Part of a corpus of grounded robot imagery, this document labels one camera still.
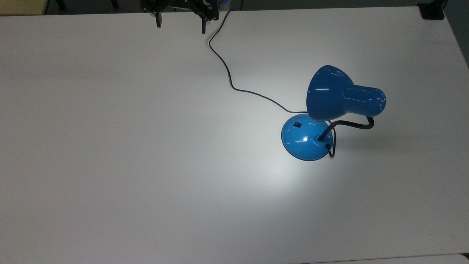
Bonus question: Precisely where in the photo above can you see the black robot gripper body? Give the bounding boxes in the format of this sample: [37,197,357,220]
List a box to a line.
[141,0,220,21]

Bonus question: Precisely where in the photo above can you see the blue desk lamp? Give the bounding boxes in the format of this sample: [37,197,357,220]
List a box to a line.
[281,65,387,161]

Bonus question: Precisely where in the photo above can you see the light wooden furniture panel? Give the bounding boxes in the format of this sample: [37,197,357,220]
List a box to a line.
[0,0,50,16]

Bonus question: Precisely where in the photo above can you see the black lamp power cable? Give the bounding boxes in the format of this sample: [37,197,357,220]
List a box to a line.
[208,0,336,158]

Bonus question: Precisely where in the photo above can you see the black corner clamp mount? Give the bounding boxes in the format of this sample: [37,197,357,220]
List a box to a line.
[418,0,446,20]

